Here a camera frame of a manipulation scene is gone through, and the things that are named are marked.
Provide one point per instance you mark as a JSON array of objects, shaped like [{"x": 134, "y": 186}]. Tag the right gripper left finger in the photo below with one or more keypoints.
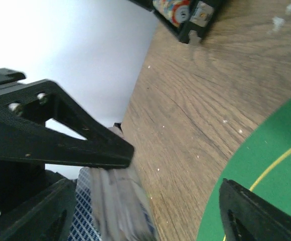
[{"x": 46, "y": 216}]

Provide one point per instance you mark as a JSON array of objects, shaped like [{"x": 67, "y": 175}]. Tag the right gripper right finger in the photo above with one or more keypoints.
[{"x": 246, "y": 216}]

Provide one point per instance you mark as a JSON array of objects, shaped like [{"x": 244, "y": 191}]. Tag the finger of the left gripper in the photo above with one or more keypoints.
[{"x": 41, "y": 123}]

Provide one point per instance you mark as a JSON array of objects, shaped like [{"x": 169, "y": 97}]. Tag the round green poker mat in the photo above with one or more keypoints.
[{"x": 261, "y": 164}]

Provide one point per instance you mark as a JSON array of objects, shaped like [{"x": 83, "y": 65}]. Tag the black poker chip case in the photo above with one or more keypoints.
[{"x": 188, "y": 20}]

